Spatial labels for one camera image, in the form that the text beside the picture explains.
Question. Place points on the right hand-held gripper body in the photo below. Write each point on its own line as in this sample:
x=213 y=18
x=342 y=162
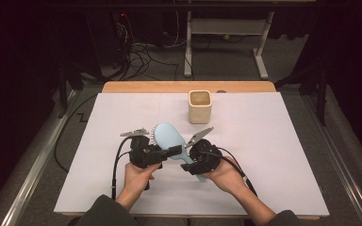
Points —
x=205 y=155

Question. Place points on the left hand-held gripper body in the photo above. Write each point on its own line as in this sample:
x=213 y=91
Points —
x=141 y=155

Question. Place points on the light blue hairbrush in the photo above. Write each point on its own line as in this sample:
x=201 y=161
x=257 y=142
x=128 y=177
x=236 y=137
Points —
x=168 y=135

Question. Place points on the beige square cup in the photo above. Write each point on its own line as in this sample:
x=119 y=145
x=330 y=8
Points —
x=199 y=114

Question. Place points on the person's left hand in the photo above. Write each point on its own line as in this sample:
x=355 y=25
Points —
x=136 y=180

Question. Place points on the person's right hand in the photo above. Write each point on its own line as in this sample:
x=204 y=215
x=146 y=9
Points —
x=227 y=177

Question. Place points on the white table mat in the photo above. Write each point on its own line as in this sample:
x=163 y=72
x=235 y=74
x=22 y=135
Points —
x=106 y=125

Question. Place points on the person's legs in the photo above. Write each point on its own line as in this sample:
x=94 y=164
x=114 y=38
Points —
x=169 y=222

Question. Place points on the black stand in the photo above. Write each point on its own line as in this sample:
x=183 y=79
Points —
x=321 y=100
x=63 y=94

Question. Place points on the small yellow-green ball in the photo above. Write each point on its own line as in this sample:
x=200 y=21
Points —
x=226 y=36

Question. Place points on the dark computer tower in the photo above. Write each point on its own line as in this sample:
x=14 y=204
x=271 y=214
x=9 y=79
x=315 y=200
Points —
x=106 y=37

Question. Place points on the aluminium floor rail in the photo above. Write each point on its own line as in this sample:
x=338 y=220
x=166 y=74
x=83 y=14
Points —
x=34 y=166
x=333 y=147

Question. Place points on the white metal desk frame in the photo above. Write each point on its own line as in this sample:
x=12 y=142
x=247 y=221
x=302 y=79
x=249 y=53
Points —
x=229 y=26

